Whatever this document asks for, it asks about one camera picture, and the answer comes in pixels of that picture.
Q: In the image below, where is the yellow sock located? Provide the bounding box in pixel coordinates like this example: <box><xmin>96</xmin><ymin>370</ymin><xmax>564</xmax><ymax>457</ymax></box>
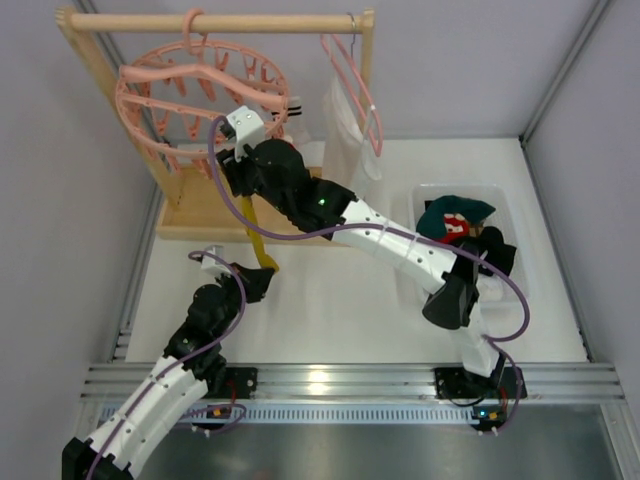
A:
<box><xmin>241</xmin><ymin>197</ymin><xmax>279</xmax><ymax>272</ymax></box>

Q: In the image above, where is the pink round clip hanger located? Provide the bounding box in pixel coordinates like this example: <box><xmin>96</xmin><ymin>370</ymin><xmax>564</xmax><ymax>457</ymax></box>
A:
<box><xmin>114</xmin><ymin>8</ymin><xmax>290</xmax><ymax>176</ymax></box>

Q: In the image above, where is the dark green christmas sock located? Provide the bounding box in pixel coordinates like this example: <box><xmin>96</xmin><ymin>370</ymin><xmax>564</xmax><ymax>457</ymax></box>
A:
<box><xmin>416</xmin><ymin>195</ymin><xmax>496</xmax><ymax>244</ymax></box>

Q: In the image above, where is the black sock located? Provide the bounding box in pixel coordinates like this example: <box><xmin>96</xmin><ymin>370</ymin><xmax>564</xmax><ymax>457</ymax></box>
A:
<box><xmin>471</xmin><ymin>226</ymin><xmax>517</xmax><ymax>276</ymax></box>

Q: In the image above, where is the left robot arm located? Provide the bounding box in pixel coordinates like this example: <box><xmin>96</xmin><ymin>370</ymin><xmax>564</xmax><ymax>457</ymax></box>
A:
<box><xmin>61</xmin><ymin>262</ymin><xmax>276</xmax><ymax>479</ymax></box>

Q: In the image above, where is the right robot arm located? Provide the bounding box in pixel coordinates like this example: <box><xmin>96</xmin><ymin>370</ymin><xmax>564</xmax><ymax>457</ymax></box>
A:
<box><xmin>208</xmin><ymin>139</ymin><xmax>501</xmax><ymax>378</ymax></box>

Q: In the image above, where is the pink clothes hanger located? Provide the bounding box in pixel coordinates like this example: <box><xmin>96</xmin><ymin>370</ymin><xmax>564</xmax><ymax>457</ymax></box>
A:
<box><xmin>320</xmin><ymin>34</ymin><xmax>384</xmax><ymax>157</ymax></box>

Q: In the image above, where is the wooden clothes rack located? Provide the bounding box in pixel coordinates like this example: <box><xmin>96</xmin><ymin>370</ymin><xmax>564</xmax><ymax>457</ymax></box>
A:
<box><xmin>55</xmin><ymin>7</ymin><xmax>375</xmax><ymax>242</ymax></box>

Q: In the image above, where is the white shirt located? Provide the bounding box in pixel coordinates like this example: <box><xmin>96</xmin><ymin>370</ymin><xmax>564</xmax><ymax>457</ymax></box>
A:
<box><xmin>322</xmin><ymin>76</ymin><xmax>382</xmax><ymax>200</ymax></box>

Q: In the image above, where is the red santa sock in bin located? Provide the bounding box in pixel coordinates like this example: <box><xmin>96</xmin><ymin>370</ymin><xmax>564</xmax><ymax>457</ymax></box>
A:
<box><xmin>439</xmin><ymin>213</ymin><xmax>471</xmax><ymax>244</ymax></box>

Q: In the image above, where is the clear plastic bin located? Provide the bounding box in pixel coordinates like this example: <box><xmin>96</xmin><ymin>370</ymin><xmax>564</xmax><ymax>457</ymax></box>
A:
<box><xmin>408</xmin><ymin>183</ymin><xmax>532</xmax><ymax>299</ymax></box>

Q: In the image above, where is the white sock in bin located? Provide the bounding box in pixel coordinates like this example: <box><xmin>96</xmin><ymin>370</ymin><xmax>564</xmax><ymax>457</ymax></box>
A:
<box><xmin>476</xmin><ymin>276</ymin><xmax>504</xmax><ymax>303</ymax></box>

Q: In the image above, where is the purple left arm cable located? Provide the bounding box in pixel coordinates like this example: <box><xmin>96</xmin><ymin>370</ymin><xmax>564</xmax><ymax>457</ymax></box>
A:
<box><xmin>79</xmin><ymin>249</ymin><xmax>249</xmax><ymax>480</ymax></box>

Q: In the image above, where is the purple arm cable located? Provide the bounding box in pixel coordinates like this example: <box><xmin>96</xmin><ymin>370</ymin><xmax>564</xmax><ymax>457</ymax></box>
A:
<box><xmin>79</xmin><ymin>249</ymin><xmax>249</xmax><ymax>480</ymax></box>
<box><xmin>206</xmin><ymin>115</ymin><xmax>532</xmax><ymax>434</ymax></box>

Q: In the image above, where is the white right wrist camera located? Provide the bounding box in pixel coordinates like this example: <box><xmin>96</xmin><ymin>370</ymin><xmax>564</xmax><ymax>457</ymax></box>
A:
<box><xmin>226</xmin><ymin>105</ymin><xmax>266</xmax><ymax>162</ymax></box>

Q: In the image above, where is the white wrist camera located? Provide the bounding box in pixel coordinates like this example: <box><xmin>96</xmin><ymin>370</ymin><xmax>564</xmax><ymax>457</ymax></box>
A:
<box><xmin>226</xmin><ymin>105</ymin><xmax>266</xmax><ymax>162</ymax></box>
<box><xmin>200</xmin><ymin>244</ymin><xmax>228</xmax><ymax>277</ymax></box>

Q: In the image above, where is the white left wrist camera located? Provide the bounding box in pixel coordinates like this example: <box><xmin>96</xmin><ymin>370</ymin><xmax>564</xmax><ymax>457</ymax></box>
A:
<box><xmin>200</xmin><ymin>244</ymin><xmax>228</xmax><ymax>277</ymax></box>

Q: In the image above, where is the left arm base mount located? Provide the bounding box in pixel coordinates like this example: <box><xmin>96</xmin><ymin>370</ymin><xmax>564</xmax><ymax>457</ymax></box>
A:
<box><xmin>201</xmin><ymin>367</ymin><xmax>258</xmax><ymax>430</ymax></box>

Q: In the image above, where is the aluminium frame rail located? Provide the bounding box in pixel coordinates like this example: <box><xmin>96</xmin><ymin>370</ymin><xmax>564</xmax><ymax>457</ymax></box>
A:
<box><xmin>79</xmin><ymin>363</ymin><xmax>626</xmax><ymax>426</ymax></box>

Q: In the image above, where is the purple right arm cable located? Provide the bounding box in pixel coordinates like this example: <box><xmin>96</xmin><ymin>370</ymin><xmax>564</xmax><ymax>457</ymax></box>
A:
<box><xmin>206</xmin><ymin>115</ymin><xmax>532</xmax><ymax>434</ymax></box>

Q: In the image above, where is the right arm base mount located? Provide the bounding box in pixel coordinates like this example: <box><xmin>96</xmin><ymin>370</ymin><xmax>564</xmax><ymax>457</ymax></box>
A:
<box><xmin>434</xmin><ymin>366</ymin><xmax>528</xmax><ymax>435</ymax></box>

